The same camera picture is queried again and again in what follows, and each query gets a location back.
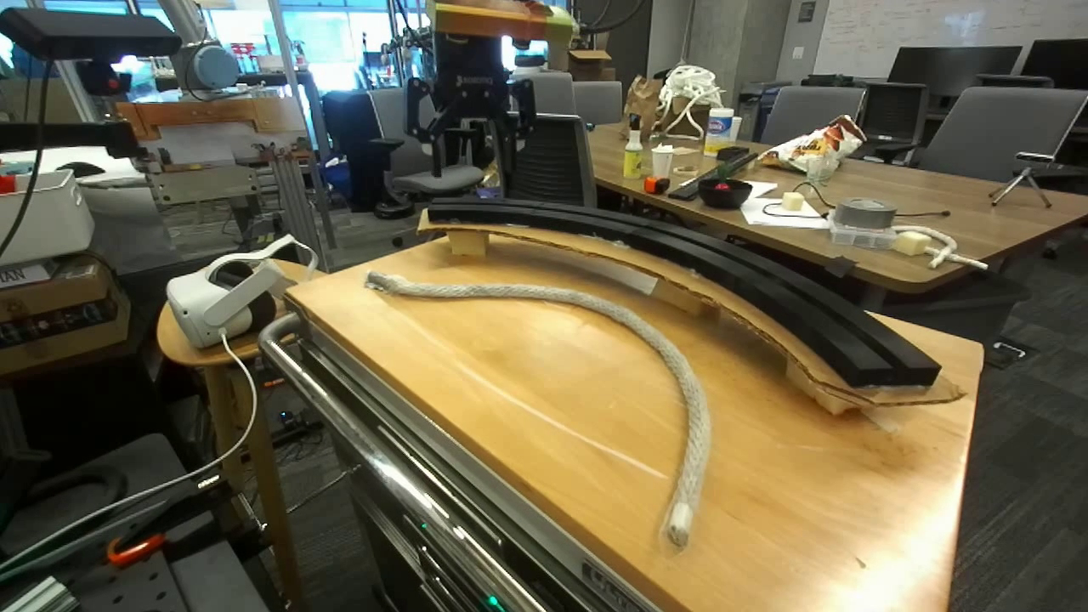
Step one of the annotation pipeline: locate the white VR headset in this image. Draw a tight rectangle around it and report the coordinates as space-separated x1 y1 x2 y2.
163 233 295 351

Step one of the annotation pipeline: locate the white cup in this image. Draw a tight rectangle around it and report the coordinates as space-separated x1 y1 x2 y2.
648 138 680 182

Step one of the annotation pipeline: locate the black perforated breadboard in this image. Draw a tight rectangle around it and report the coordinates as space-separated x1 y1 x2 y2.
61 539 273 612

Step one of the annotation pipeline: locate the small silver tripod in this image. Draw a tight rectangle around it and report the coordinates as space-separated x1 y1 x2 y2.
986 162 1059 210

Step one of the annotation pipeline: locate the orange clamp handle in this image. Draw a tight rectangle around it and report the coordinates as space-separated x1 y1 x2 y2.
105 531 169 571

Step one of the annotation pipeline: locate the grey office chair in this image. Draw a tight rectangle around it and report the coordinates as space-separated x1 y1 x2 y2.
511 69 577 117
913 81 1088 188
568 77 629 129
757 81 869 148
363 84 485 210

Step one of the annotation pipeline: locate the yellow glue bottle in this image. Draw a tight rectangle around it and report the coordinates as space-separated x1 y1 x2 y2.
618 120 648 188

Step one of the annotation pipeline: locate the white paper sheet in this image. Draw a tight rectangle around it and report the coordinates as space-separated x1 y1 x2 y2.
739 180 839 233

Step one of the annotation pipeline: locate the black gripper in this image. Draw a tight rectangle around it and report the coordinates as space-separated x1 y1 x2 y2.
405 37 542 177

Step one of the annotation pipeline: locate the black curved skate track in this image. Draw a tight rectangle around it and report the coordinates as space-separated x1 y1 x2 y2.
426 198 945 392

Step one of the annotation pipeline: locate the grey round housing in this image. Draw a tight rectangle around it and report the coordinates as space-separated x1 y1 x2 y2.
169 42 245 95

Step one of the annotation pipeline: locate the white box device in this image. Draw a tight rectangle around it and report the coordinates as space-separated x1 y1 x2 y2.
0 165 99 272

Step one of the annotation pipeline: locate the chrome cart handle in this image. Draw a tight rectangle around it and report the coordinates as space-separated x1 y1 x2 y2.
255 308 555 612

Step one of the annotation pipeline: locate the long black flat bar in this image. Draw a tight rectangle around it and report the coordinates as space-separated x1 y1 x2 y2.
663 145 770 205

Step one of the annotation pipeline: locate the clear plastic box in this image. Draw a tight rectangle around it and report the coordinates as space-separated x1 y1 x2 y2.
827 221 911 254

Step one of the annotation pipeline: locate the black bowl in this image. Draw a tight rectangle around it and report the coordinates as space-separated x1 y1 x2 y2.
695 172 755 215

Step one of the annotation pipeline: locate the small wooden support block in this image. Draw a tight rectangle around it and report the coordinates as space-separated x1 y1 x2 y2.
445 229 492 262

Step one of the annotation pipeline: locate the round wooden stool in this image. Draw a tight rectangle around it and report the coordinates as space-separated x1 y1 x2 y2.
154 257 325 608

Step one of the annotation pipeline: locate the wooden shelf board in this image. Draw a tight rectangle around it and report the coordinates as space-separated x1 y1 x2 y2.
111 88 313 148

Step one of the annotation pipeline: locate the white jar blue label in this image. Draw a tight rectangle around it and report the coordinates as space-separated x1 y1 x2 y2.
699 106 740 160

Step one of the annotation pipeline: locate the wooden conference table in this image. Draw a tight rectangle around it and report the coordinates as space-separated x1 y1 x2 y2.
588 120 1088 299

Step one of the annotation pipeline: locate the beige plug block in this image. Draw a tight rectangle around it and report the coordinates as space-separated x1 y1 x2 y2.
890 229 934 257

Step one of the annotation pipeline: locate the grey duct tape roll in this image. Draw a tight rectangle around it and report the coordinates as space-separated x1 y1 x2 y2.
831 198 900 233

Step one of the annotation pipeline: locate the dark blue office chair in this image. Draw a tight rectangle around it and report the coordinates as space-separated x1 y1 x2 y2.
321 88 386 215

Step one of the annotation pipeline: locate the black mesh office chair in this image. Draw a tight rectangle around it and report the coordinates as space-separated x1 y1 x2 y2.
496 106 601 210

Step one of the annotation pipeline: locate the white rope bundle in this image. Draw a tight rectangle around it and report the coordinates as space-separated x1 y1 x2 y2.
654 60 726 138

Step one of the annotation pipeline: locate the brown cardboard box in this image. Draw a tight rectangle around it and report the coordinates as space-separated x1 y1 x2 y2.
0 251 131 383

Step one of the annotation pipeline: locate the white headset cable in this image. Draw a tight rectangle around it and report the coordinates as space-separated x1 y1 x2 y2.
0 231 322 577

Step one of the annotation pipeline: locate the chip snack bag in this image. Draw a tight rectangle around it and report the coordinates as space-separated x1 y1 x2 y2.
757 111 869 177

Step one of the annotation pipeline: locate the white braided rope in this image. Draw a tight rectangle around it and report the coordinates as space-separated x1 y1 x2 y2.
363 270 716 551

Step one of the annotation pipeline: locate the grey metal cart cabinet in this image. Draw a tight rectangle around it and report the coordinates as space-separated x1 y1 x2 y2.
295 321 666 612

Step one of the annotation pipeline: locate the brown paper bag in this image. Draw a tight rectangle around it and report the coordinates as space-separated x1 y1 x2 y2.
623 72 672 145

